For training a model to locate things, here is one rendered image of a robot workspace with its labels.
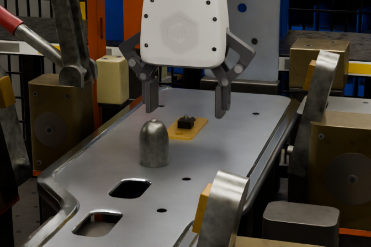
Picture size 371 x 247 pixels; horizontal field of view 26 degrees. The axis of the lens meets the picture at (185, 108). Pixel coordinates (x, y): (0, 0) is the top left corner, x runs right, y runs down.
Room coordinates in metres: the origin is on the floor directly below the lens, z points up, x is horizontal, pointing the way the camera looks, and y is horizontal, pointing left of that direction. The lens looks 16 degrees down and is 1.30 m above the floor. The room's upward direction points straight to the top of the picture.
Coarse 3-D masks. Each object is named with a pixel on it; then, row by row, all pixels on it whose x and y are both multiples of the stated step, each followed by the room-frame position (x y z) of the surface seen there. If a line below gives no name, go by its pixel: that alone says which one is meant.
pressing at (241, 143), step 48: (192, 96) 1.09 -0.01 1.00; (240, 96) 1.09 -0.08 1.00; (96, 144) 0.88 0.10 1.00; (192, 144) 0.88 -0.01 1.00; (240, 144) 0.88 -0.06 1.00; (48, 192) 0.74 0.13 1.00; (96, 192) 0.74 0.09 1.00; (144, 192) 0.74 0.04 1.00; (192, 192) 0.74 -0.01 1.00; (48, 240) 0.63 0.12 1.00; (96, 240) 0.63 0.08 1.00; (144, 240) 0.63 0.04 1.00; (192, 240) 0.63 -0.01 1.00
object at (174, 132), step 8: (176, 120) 0.97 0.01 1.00; (192, 120) 0.94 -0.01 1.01; (200, 120) 0.97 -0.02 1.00; (168, 128) 0.93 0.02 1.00; (176, 128) 0.93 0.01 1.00; (184, 128) 0.93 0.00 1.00; (192, 128) 0.93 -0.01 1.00; (200, 128) 0.94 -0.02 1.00; (168, 136) 0.91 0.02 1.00; (176, 136) 0.90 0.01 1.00; (184, 136) 0.90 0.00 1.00; (192, 136) 0.90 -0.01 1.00
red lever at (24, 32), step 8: (0, 8) 1.00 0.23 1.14; (0, 16) 1.00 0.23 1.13; (8, 16) 1.00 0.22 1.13; (0, 24) 1.00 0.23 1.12; (8, 24) 1.00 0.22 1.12; (16, 24) 0.99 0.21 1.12; (8, 32) 1.00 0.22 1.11; (16, 32) 1.00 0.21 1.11; (24, 32) 0.99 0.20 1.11; (32, 32) 1.00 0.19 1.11; (24, 40) 0.99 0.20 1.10; (32, 40) 0.99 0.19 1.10; (40, 40) 0.99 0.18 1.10; (40, 48) 0.99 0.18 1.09; (48, 48) 0.98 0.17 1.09; (48, 56) 0.98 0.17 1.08; (56, 56) 0.98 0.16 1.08; (56, 64) 0.98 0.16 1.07
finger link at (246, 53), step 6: (228, 36) 0.92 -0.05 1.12; (234, 36) 0.93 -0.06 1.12; (228, 42) 0.92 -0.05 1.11; (234, 42) 0.92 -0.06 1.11; (240, 42) 0.92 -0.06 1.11; (234, 48) 0.92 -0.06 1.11; (240, 48) 0.92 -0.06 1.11; (246, 48) 0.92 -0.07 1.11; (240, 54) 0.92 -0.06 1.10; (246, 54) 0.92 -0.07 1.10; (252, 54) 0.91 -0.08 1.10; (240, 60) 0.92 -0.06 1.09; (246, 60) 0.92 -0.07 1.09; (246, 66) 0.92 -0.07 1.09
